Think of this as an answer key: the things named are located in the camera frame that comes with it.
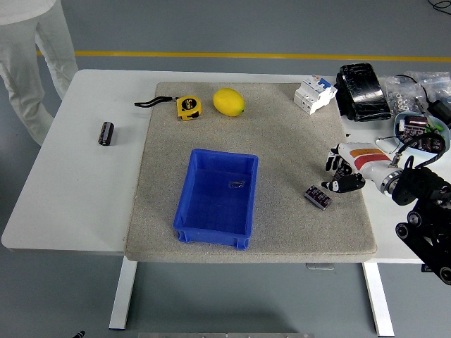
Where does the white table leg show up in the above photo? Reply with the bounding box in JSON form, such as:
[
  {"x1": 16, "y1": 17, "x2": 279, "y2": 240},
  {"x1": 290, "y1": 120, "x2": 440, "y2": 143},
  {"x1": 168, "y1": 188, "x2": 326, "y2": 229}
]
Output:
[
  {"x1": 362, "y1": 262, "x2": 395, "y2": 337},
  {"x1": 108, "y1": 260, "x2": 139, "y2": 331}
]

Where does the yellow lemon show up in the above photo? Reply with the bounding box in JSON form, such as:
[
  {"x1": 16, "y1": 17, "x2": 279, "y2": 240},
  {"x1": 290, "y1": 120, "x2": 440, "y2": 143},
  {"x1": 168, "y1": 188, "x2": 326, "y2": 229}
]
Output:
[{"x1": 212, "y1": 87, "x2": 246, "y2": 117}]

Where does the black floor cable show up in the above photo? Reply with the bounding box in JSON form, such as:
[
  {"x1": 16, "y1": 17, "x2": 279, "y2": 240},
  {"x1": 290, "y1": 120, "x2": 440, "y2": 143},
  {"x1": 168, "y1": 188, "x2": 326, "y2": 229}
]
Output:
[{"x1": 427, "y1": 0, "x2": 451, "y2": 15}]

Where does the white blue circuit breaker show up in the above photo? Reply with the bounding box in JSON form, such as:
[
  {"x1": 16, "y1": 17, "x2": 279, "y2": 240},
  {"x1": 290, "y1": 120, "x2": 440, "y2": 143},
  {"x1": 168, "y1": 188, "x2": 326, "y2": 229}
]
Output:
[{"x1": 293, "y1": 74, "x2": 338, "y2": 115}]

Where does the blue plastic box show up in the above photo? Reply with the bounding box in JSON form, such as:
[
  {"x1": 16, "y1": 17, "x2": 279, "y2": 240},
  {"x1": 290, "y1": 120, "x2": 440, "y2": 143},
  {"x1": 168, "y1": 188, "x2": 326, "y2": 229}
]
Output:
[{"x1": 171, "y1": 148, "x2": 260, "y2": 250}]

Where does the yellow tape measure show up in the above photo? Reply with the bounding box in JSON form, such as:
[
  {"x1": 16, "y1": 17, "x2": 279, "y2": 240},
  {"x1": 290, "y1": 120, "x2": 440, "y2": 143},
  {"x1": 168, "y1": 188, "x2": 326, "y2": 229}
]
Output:
[{"x1": 134, "y1": 95, "x2": 204, "y2": 122}]

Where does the person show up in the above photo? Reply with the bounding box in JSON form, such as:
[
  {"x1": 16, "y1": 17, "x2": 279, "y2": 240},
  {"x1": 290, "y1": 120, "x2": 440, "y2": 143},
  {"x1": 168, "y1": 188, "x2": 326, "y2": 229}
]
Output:
[{"x1": 0, "y1": 0, "x2": 79, "y2": 146}]

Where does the black power adapter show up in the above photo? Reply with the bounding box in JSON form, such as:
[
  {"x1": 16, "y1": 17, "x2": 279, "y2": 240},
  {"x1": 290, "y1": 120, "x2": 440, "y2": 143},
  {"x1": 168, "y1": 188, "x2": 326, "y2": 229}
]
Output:
[{"x1": 426, "y1": 99, "x2": 451, "y2": 125}]

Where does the light blue bowl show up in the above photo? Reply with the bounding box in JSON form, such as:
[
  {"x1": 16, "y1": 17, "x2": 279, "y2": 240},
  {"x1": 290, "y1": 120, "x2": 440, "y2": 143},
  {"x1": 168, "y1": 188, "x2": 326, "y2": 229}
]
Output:
[{"x1": 393, "y1": 111, "x2": 451, "y2": 156}]

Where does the thin black white wire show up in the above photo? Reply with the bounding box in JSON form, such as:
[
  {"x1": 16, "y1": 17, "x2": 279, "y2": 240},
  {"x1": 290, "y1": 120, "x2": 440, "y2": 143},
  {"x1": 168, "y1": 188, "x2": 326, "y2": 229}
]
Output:
[{"x1": 374, "y1": 135, "x2": 404, "y2": 156}]

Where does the clear plastic bag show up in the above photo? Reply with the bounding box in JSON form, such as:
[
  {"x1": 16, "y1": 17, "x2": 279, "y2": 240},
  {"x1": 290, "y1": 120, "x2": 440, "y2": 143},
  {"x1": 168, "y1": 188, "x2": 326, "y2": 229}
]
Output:
[{"x1": 404, "y1": 71, "x2": 451, "y2": 106}]

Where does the black wrapped pouch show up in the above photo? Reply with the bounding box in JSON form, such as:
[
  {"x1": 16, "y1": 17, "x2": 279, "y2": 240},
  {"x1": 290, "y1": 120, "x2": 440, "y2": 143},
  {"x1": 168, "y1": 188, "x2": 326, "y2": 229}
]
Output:
[{"x1": 333, "y1": 62, "x2": 393, "y2": 123}]

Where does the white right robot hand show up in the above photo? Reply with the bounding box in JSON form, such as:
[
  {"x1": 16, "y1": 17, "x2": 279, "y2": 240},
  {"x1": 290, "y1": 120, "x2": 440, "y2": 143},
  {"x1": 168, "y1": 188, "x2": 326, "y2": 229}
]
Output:
[{"x1": 321, "y1": 142, "x2": 402, "y2": 194}]

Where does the thin black cable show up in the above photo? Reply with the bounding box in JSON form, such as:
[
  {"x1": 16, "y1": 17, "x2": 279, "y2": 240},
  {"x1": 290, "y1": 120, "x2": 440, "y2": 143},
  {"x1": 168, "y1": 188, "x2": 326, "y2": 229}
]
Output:
[{"x1": 394, "y1": 73, "x2": 433, "y2": 106}]

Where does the clear bag of washers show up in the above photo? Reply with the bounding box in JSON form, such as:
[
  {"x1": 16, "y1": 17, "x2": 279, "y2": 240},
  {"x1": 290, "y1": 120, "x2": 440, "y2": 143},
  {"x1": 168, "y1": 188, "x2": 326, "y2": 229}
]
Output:
[{"x1": 383, "y1": 75, "x2": 429, "y2": 117}]

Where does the grey-brown mat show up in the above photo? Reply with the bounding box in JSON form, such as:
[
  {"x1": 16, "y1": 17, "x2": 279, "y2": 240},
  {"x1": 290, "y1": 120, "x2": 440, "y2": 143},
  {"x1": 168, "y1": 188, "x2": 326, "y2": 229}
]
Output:
[{"x1": 125, "y1": 82, "x2": 378, "y2": 264}]

